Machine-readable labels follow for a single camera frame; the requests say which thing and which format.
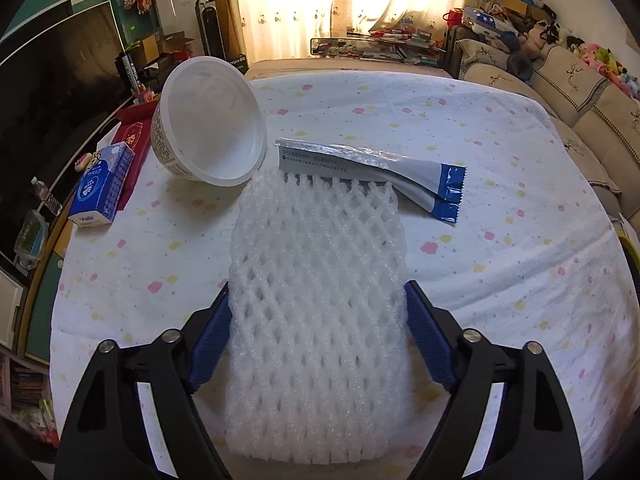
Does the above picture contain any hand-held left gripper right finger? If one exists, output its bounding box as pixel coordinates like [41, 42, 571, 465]
[404, 280, 585, 480]

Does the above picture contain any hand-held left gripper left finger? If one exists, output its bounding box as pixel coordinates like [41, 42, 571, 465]
[54, 285, 236, 480]

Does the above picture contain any white foam fruit net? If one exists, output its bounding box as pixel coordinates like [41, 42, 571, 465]
[222, 167, 408, 466]

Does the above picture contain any bin with yellow bag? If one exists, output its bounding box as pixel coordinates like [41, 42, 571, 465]
[617, 215, 640, 283]

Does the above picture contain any white dotted tablecloth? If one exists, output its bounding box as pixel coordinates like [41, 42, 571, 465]
[50, 67, 637, 480]

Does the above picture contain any blue tissue pack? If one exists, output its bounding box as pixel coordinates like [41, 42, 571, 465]
[67, 142, 137, 229]

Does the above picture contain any silver blue foil sachet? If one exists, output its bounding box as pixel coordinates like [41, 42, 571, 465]
[273, 137, 467, 223]

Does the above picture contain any red flat box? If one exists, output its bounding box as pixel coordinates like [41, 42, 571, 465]
[111, 119, 153, 211]

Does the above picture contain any white plastic tub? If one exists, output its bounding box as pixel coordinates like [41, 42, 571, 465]
[150, 56, 267, 187]

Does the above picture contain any clear water bottle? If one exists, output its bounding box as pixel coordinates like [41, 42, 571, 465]
[31, 177, 64, 217]

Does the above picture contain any black television screen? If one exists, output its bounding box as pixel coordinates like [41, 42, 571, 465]
[0, 0, 132, 263]

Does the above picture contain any beige sofa with deer covers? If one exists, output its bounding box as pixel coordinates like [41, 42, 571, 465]
[450, 37, 640, 221]

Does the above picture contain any cluttered glass coffee table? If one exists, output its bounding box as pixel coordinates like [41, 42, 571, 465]
[310, 29, 447, 66]

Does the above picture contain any black tower fan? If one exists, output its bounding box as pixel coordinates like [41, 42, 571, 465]
[195, 0, 227, 59]

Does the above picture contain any blue star pattern box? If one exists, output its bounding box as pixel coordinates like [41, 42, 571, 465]
[462, 7, 507, 37]

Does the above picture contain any row of plush toys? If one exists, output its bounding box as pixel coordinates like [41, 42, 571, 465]
[520, 20, 640, 98]

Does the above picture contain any cream sheer curtain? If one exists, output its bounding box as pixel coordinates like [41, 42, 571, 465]
[220, 0, 506, 61]

